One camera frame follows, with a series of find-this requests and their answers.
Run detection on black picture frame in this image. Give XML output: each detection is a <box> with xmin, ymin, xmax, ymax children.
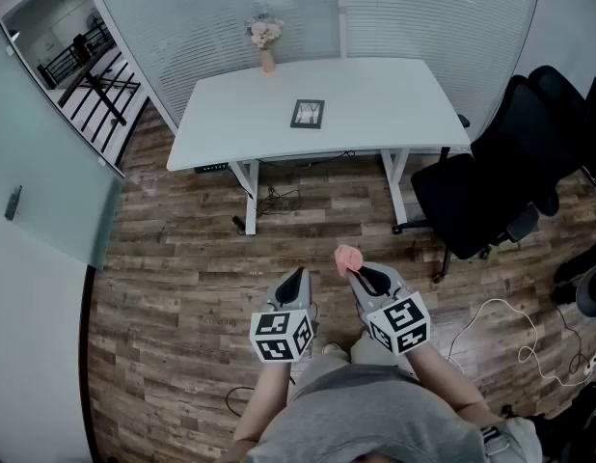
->
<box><xmin>289</xmin><ymin>98</ymin><xmax>326</xmax><ymax>130</ymax></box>

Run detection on pastel flower bouquet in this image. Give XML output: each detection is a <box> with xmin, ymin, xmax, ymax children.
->
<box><xmin>243</xmin><ymin>12</ymin><xmax>284</xmax><ymax>51</ymax></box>

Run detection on black metal railing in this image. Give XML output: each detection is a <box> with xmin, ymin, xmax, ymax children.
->
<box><xmin>37</xmin><ymin>21</ymin><xmax>143</xmax><ymax>168</ymax></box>

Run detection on black door handle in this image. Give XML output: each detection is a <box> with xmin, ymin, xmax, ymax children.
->
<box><xmin>4</xmin><ymin>184</ymin><xmax>23</xmax><ymax>221</ymax></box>

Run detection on white cable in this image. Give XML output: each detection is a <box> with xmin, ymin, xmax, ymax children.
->
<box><xmin>445</xmin><ymin>298</ymin><xmax>593</xmax><ymax>388</ymax></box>

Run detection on person's right forearm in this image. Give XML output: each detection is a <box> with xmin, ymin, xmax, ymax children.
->
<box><xmin>408</xmin><ymin>342</ymin><xmax>492</xmax><ymax>426</ymax></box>

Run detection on frosted glass door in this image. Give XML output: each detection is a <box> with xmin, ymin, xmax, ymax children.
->
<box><xmin>0</xmin><ymin>16</ymin><xmax>125</xmax><ymax>272</ymax></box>

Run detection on black office chair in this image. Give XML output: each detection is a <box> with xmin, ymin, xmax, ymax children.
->
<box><xmin>393</xmin><ymin>65</ymin><xmax>588</xmax><ymax>284</ymax></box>

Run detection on person's grey shirt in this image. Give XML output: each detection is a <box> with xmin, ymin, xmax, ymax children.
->
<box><xmin>247</xmin><ymin>364</ymin><xmax>487</xmax><ymax>463</ymax></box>

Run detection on black cables under table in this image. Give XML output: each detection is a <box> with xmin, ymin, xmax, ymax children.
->
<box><xmin>257</xmin><ymin>150</ymin><xmax>357</xmax><ymax>219</ymax></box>

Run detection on light grey striped garment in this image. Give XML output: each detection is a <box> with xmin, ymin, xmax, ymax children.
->
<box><xmin>480</xmin><ymin>417</ymin><xmax>543</xmax><ymax>463</ymax></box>

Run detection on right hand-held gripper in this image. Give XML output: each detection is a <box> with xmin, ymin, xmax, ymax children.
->
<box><xmin>345</xmin><ymin>261</ymin><xmax>431</xmax><ymax>357</ymax></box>

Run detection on black floor cable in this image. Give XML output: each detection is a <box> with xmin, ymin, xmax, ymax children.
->
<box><xmin>553</xmin><ymin>301</ymin><xmax>588</xmax><ymax>375</ymax></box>

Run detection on thin black cable loop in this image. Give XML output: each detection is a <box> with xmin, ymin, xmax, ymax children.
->
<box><xmin>225</xmin><ymin>386</ymin><xmax>256</xmax><ymax>414</ymax></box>

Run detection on pink cloth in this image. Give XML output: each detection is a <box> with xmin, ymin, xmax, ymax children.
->
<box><xmin>334</xmin><ymin>244</ymin><xmax>365</xmax><ymax>279</ymax></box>

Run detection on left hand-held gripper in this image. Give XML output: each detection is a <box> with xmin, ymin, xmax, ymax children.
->
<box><xmin>250</xmin><ymin>266</ymin><xmax>316</xmax><ymax>365</ymax></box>

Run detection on white table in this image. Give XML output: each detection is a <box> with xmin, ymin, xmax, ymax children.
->
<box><xmin>166</xmin><ymin>57</ymin><xmax>473</xmax><ymax>236</ymax></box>

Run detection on person's beige trousers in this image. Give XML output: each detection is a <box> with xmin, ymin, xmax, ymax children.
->
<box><xmin>292</xmin><ymin>330</ymin><xmax>420</xmax><ymax>395</ymax></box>

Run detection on person's left forearm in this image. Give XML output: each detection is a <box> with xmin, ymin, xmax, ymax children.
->
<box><xmin>233</xmin><ymin>362</ymin><xmax>299</xmax><ymax>446</ymax></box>

